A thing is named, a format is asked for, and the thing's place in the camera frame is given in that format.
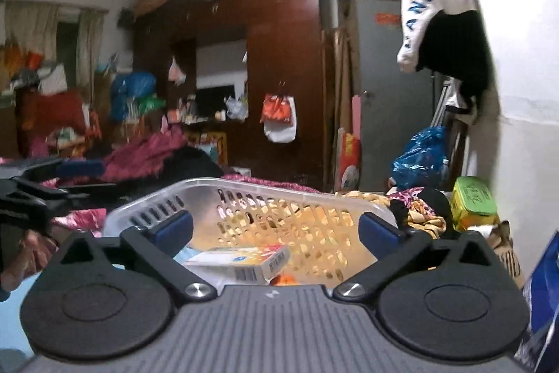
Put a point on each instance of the small orange item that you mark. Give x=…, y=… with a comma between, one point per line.
x=284, y=281

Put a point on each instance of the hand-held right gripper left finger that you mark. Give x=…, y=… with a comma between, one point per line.
x=174, y=229

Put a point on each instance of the green box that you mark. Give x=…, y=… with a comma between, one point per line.
x=474, y=198

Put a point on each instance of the white orange cardboard box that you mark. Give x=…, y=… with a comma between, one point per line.
x=244, y=259

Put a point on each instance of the beige curtain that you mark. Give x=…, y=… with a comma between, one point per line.
x=30, y=28

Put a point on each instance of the clear hanging plastic bag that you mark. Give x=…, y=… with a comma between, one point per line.
x=236, y=106

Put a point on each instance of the grey door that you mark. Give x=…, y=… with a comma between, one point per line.
x=393, y=93

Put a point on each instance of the magenta blanket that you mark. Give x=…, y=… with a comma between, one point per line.
x=139, y=156

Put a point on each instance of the white plastic basket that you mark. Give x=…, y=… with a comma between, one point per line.
x=279, y=215

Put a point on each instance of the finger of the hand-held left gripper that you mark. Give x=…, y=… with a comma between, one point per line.
x=52, y=193
x=78, y=169

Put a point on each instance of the large blue bag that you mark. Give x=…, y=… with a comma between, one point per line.
x=543, y=303

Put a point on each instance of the yellow patterned cloth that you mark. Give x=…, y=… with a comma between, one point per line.
x=419, y=209

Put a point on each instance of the blue plastic bag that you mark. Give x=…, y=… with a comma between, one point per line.
x=419, y=161

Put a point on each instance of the black screen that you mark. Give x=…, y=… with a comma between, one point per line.
x=214, y=100

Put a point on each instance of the orange white hanging bag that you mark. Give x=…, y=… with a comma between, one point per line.
x=279, y=117

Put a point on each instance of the light blue packet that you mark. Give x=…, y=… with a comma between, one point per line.
x=188, y=256

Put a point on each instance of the black hanging garment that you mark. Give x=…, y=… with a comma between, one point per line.
x=458, y=54

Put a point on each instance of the cardboard boards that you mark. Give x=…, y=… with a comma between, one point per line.
x=343, y=84

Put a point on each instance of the red printed gift bag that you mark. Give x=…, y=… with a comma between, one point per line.
x=350, y=163

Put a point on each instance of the pink hanging plastic bag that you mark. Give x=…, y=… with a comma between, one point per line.
x=176, y=72

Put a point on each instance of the red cloth pile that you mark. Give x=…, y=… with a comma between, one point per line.
x=52, y=111

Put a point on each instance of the blue bundle of bags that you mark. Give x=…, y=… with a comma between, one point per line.
x=131, y=93

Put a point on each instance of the white printed hoodie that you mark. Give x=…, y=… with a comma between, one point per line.
x=426, y=6

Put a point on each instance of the brown wooden wardrobe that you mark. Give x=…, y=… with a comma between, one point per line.
x=279, y=62

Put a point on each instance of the orange door sticker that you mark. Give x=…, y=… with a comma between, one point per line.
x=388, y=20

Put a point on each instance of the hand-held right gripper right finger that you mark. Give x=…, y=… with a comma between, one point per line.
x=378, y=231

